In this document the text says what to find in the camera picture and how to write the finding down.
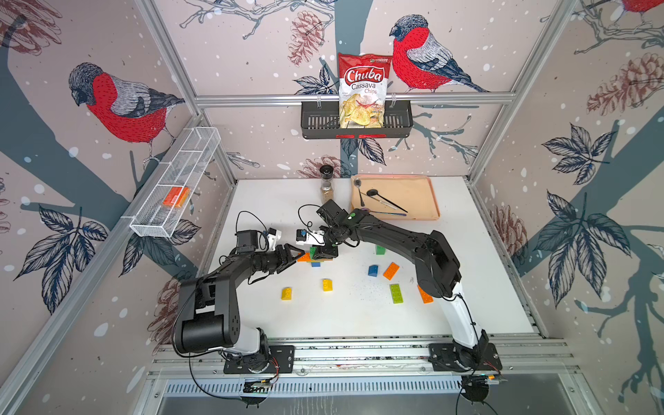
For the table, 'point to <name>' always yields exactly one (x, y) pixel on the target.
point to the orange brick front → (306, 258)
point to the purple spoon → (367, 209)
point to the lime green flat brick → (396, 294)
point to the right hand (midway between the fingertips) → (314, 248)
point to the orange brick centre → (391, 271)
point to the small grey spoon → (358, 182)
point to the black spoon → (372, 192)
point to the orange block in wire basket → (176, 196)
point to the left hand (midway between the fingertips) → (302, 251)
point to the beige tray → (386, 197)
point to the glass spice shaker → (327, 188)
